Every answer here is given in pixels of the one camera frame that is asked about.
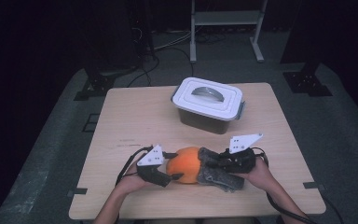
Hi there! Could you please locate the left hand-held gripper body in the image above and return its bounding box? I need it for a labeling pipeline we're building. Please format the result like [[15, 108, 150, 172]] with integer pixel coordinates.
[[135, 144, 172, 189]]

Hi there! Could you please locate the orange plush toy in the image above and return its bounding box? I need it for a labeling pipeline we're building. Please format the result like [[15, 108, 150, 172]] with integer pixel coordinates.
[[165, 146, 203, 185]]

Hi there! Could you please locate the clear grey storage box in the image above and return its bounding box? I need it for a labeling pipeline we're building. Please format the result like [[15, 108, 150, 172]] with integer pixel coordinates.
[[176, 105, 246, 135]]

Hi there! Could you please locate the white metal frame stand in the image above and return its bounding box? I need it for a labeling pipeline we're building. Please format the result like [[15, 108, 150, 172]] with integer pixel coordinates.
[[189, 0, 269, 64]]

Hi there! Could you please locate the black tape strip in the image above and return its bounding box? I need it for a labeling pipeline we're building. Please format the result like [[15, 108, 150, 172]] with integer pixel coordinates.
[[302, 181, 326, 190], [66, 187, 89, 198]]

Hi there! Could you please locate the white box lid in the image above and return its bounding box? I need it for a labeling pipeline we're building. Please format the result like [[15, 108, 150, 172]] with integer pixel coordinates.
[[171, 77, 244, 122]]

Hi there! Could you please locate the black tape square mark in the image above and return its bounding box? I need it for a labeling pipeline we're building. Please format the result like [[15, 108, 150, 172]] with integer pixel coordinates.
[[81, 113, 101, 133]]

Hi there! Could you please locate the light floor cable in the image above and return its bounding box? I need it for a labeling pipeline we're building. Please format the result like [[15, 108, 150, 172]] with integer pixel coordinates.
[[153, 30, 194, 51]]

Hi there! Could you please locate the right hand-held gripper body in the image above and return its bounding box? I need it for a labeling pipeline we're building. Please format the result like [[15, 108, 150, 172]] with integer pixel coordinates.
[[219, 133, 265, 175]]

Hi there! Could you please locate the thin black cable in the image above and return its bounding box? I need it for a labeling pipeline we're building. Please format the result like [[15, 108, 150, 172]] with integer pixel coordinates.
[[322, 195, 345, 224]]

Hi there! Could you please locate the grey fluffy cloth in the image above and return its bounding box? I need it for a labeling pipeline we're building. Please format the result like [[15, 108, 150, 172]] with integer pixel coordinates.
[[197, 147, 246, 193]]

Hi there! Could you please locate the person's right hand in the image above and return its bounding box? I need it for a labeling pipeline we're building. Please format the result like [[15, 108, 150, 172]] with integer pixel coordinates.
[[238, 156, 278, 191]]

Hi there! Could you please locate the black floor cable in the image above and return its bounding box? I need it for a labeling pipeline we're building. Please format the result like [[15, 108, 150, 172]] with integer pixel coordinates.
[[126, 46, 196, 89]]

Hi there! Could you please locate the black metal stand base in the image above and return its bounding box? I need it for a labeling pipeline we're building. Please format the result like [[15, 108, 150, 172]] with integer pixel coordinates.
[[73, 68, 118, 102], [282, 61, 334, 98]]

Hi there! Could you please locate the left hand-held gripper cable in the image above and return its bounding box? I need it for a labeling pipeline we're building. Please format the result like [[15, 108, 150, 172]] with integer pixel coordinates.
[[115, 145, 154, 188]]

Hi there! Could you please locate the person's left hand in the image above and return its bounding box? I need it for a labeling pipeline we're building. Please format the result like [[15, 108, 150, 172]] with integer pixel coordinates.
[[115, 162, 157, 198]]

